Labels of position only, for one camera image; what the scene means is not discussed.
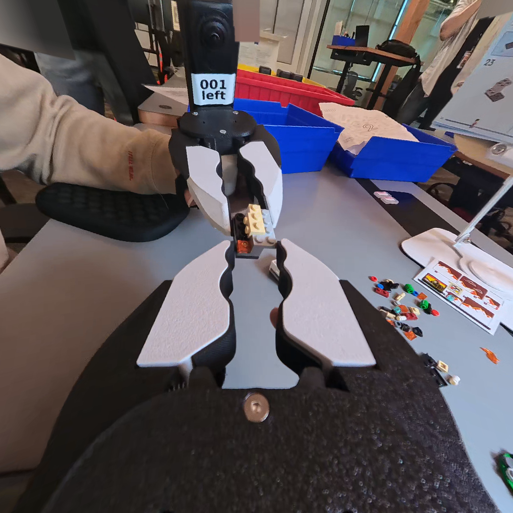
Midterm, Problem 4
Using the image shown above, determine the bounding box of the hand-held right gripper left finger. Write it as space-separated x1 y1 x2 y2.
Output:
136 240 237 387

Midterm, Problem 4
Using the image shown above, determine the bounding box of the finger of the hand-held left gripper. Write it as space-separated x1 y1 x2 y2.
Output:
238 141 283 229
185 146 235 237

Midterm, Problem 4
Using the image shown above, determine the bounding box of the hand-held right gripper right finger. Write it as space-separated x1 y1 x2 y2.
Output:
276 239 377 385

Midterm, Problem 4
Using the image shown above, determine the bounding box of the tan lego plate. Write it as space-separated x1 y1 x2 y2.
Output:
244 204 268 235

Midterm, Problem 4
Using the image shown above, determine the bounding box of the pile of lego pieces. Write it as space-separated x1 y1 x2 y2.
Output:
368 274 461 387

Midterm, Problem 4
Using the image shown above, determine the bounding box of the small grey lego assembly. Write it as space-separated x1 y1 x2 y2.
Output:
231 203 278 259

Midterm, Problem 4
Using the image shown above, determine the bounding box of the white book stand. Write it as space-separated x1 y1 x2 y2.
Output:
401 142 513 297

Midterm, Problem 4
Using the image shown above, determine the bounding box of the instruction booklet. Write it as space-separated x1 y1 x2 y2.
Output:
432 14 513 134

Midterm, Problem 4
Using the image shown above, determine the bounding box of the person's left forearm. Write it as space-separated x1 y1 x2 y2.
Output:
0 54 180 196

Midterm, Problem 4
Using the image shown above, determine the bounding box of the lego sticker sheet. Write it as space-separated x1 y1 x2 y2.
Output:
414 258 504 336

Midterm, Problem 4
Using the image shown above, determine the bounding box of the green round lego campfire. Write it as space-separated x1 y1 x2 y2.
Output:
496 452 513 494

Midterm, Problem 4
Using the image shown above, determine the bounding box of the brown cardboard box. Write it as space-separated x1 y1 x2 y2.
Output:
137 83 190 127

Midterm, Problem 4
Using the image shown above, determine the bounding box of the yellow plastic bin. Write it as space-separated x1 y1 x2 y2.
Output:
236 63 326 88

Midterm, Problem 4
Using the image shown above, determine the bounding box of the red plastic bin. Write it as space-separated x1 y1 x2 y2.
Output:
234 68 356 118

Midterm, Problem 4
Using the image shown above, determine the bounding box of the black mesh armrest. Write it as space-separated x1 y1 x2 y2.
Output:
35 182 191 243

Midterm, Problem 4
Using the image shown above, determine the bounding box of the brown background desk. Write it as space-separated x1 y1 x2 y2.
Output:
327 44 422 110

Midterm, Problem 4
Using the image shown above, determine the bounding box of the black bag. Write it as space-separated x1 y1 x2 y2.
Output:
376 39 418 57

